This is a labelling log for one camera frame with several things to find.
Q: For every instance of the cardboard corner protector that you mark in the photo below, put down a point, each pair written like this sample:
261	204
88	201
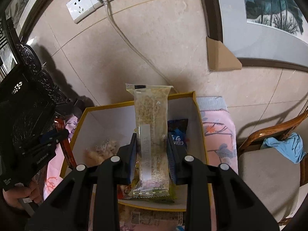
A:
220	58

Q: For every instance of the bread bun packet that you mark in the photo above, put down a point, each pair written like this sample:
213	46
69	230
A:
99	153

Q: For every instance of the green snack packet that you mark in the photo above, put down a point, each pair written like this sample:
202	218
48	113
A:
126	192

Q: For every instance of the clear oat bar packet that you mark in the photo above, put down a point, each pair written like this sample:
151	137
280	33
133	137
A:
151	112

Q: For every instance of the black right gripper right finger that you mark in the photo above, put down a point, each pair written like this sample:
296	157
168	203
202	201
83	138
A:
236	206

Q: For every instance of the blue cloth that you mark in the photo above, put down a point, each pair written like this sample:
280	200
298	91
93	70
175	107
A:
291	148

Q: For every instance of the wooden armchair grey cushion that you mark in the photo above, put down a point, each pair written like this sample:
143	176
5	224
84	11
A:
275	179

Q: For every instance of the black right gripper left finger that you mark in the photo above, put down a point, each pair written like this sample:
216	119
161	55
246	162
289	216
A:
68	206

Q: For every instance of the framed picture at left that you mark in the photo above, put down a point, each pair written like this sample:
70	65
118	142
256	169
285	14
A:
14	11

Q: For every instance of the red snack stick packet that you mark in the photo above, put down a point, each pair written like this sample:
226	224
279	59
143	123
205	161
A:
64	143

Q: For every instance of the framed landscape painting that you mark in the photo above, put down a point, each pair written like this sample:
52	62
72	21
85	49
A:
259	33

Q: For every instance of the yellow white cardboard box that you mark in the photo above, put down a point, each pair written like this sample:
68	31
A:
117	122

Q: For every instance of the person left hand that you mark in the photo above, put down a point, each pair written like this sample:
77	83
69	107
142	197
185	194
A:
13	195

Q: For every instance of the blue cookie packet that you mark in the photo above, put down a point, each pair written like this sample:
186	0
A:
177	128

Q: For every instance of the white double wall socket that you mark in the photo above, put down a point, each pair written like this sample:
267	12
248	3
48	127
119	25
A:
93	0

